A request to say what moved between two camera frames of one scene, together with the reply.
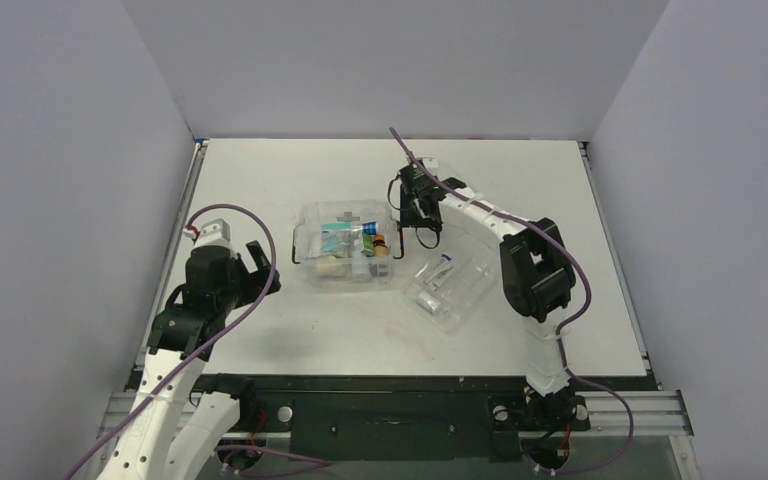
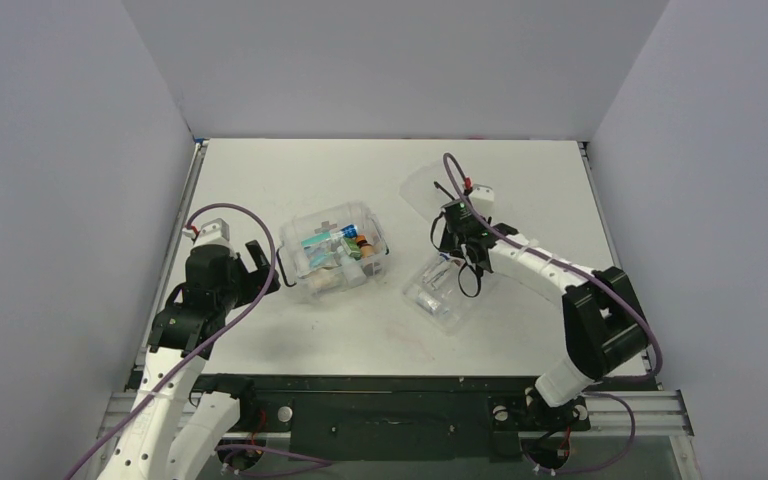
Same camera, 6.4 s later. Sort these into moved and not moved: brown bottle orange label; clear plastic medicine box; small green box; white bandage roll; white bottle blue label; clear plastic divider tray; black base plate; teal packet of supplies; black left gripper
Moved: brown bottle orange label; teal packet of supplies; small green box; white bottle blue label; clear plastic medicine box
Not moved: white bandage roll; clear plastic divider tray; black left gripper; black base plate
